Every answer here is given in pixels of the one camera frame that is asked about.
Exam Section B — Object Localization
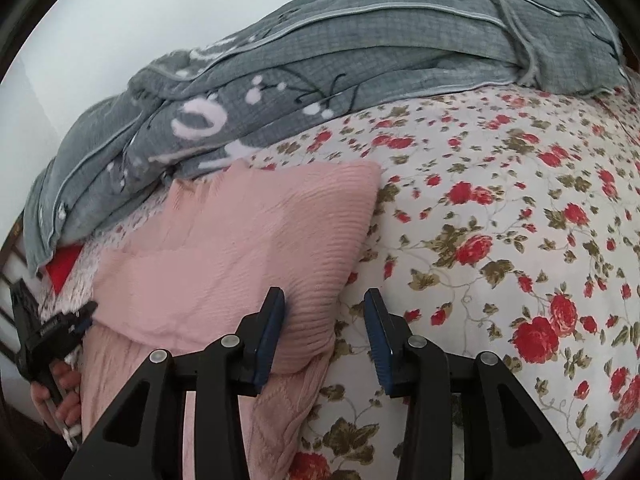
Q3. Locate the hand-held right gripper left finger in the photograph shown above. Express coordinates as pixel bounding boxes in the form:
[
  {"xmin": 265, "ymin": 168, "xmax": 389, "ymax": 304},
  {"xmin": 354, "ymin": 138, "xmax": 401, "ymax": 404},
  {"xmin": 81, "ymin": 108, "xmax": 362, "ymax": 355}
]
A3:
[{"xmin": 60, "ymin": 286, "xmax": 286, "ymax": 480}]

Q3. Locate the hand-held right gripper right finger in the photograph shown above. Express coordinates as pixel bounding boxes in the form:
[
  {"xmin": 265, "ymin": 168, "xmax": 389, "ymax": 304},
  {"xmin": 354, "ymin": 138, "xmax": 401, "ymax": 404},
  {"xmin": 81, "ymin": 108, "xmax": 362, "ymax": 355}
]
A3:
[{"xmin": 363, "ymin": 288, "xmax": 584, "ymax": 480}]

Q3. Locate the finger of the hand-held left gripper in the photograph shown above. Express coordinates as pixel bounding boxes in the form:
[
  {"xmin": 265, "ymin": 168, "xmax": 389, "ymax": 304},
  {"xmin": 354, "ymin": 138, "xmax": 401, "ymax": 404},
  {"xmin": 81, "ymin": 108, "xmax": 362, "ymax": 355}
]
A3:
[
  {"xmin": 59, "ymin": 301, "xmax": 99, "ymax": 328},
  {"xmin": 65, "ymin": 317, "xmax": 96, "ymax": 350}
]

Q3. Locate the pink knitted sweater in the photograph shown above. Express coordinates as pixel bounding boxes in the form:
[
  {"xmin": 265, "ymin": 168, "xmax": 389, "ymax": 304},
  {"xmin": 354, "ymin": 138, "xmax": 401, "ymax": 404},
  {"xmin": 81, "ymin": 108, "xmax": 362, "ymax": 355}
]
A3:
[{"xmin": 80, "ymin": 160, "xmax": 384, "ymax": 480}]

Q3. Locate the person's left hand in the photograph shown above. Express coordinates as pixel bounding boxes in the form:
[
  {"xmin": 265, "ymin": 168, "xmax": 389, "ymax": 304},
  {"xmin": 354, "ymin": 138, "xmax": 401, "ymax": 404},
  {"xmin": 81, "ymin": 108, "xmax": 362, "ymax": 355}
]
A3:
[{"xmin": 31, "ymin": 360, "xmax": 84, "ymax": 434}]

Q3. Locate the red cloth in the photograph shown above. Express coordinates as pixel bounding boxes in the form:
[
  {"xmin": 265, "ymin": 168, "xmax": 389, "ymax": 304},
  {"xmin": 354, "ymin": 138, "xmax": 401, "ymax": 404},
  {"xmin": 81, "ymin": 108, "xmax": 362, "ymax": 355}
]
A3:
[{"xmin": 46, "ymin": 243, "xmax": 84, "ymax": 295}]

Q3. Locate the floral bed sheet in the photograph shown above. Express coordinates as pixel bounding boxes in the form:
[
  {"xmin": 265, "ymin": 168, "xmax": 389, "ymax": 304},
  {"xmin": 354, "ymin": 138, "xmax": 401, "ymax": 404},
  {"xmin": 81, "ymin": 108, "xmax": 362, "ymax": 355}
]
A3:
[{"xmin": 40, "ymin": 82, "xmax": 640, "ymax": 480}]

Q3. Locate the grey patterned quilt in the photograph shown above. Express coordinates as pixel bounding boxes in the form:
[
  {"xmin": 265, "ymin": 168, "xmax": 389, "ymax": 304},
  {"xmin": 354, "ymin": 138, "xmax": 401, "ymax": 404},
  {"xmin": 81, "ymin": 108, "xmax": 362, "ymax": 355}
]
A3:
[{"xmin": 22, "ymin": 0, "xmax": 627, "ymax": 277}]

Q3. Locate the white cord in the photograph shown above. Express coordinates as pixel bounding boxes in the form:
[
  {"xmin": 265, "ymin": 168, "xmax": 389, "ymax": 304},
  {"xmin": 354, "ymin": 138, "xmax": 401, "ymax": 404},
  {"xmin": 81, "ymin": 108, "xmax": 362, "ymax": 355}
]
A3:
[{"xmin": 46, "ymin": 399, "xmax": 82, "ymax": 450}]

